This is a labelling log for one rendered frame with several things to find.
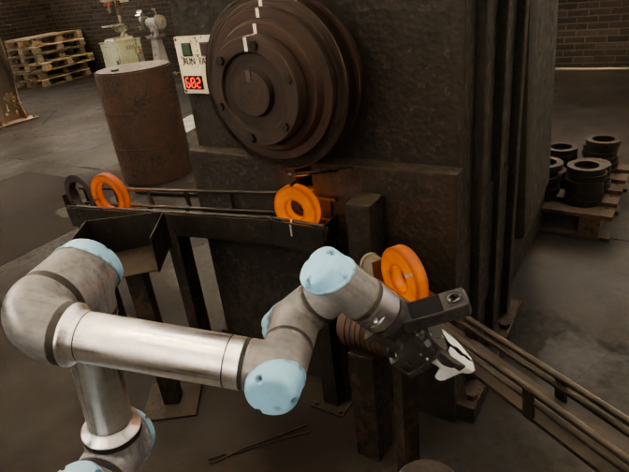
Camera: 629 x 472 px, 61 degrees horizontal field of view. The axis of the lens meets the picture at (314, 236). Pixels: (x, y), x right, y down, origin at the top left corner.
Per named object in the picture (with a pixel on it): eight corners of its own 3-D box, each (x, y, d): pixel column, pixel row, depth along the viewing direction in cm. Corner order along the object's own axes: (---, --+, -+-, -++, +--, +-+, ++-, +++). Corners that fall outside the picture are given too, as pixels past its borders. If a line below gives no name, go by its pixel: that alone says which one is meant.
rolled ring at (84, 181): (84, 174, 213) (92, 171, 215) (57, 175, 223) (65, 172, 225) (101, 216, 220) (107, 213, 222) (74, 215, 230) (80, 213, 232)
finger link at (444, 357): (452, 358, 92) (419, 333, 89) (460, 352, 91) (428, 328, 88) (460, 378, 88) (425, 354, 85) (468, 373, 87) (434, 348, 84)
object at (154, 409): (139, 386, 210) (85, 220, 178) (206, 377, 210) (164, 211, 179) (125, 424, 192) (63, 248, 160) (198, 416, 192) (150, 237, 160)
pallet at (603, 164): (392, 210, 334) (389, 141, 314) (442, 167, 392) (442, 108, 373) (608, 243, 269) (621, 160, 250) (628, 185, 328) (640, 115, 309)
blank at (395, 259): (406, 308, 134) (395, 313, 133) (384, 251, 136) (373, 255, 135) (437, 302, 120) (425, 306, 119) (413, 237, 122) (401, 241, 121)
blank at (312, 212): (275, 182, 167) (269, 185, 164) (316, 183, 158) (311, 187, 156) (285, 227, 173) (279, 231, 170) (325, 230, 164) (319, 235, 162)
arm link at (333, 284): (295, 263, 85) (332, 232, 81) (343, 299, 89) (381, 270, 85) (292, 298, 78) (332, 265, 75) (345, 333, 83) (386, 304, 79)
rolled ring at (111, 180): (120, 227, 216) (125, 223, 218) (128, 194, 204) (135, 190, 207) (87, 199, 218) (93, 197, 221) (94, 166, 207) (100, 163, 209)
